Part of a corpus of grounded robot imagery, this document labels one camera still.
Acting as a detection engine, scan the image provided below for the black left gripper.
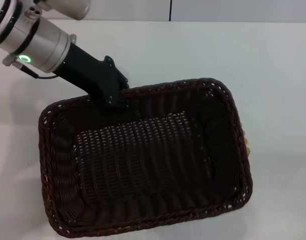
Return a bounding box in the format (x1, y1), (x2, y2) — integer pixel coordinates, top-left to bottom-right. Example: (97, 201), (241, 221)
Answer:
(53, 41), (130, 111)

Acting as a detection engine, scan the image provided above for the dark brown woven basket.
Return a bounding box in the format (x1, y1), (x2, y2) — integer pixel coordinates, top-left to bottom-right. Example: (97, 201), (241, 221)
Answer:
(38, 77), (253, 235)

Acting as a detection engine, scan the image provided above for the orange striped bread roll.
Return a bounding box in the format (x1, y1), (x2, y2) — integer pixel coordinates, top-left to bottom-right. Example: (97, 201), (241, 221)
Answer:
(242, 127), (251, 158)

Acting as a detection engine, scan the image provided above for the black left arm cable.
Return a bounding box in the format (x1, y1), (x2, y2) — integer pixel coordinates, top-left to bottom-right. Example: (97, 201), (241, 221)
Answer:
(13, 61), (60, 81)

